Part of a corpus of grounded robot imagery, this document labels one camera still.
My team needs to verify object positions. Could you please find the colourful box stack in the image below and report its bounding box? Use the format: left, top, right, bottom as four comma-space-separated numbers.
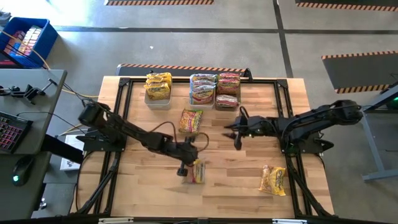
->
4, 25, 44, 57

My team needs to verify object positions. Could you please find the black aluminium table frame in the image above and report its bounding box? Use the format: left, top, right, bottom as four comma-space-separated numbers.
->
70, 68, 335, 224

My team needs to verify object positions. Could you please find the grey metal table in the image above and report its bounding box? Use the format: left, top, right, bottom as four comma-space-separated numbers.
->
343, 83, 398, 184

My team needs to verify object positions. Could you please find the yellow cable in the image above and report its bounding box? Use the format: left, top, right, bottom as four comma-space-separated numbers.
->
0, 30, 100, 137

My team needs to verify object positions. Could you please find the beige plastic bin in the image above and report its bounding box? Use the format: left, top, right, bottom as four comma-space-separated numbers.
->
144, 79, 172, 111

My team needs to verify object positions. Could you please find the blue beef ramen pack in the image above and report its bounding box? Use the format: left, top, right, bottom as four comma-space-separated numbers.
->
190, 79, 217, 90
191, 85, 216, 105
185, 157, 207, 185
190, 73, 218, 82

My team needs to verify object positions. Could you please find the hazard-striped black floor mat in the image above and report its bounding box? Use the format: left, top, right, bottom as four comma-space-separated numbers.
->
116, 63, 253, 78
321, 50, 398, 95
104, 0, 215, 6
294, 0, 398, 12

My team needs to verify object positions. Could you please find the white plastic bin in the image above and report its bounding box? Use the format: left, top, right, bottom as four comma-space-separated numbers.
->
188, 79, 218, 110

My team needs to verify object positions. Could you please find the white box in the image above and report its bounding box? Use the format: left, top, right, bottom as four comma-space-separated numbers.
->
60, 134, 85, 172

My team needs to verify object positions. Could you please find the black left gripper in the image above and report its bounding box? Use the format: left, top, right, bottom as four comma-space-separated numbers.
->
167, 136, 201, 177

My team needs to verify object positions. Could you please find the black device green light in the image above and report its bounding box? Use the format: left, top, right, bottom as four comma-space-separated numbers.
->
385, 93, 398, 111

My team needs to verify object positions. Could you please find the black bar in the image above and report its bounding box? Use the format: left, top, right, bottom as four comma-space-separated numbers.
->
40, 133, 85, 165

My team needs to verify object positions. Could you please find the blue plastic crate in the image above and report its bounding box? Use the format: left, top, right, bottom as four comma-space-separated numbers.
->
0, 17, 59, 68

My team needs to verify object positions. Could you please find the grey plastic bin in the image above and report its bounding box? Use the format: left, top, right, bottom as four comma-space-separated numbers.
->
215, 79, 243, 112

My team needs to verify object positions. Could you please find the black computer mouse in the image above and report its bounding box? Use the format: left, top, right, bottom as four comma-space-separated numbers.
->
12, 155, 35, 187

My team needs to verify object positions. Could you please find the white strip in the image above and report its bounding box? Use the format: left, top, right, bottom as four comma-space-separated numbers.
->
272, 218, 308, 224
98, 217, 134, 224

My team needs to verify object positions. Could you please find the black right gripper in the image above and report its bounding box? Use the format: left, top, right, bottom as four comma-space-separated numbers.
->
222, 116, 276, 151

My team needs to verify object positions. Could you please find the backlit black keyboard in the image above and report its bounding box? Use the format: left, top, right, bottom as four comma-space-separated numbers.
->
0, 111, 34, 154

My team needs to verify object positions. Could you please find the grey desk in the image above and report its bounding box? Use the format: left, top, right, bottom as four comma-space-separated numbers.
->
0, 68, 68, 220

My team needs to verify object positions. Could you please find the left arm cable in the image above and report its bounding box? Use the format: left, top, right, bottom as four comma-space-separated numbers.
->
149, 121, 210, 153

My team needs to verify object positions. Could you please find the black desk clamp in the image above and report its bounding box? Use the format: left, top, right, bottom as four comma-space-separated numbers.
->
0, 78, 59, 106

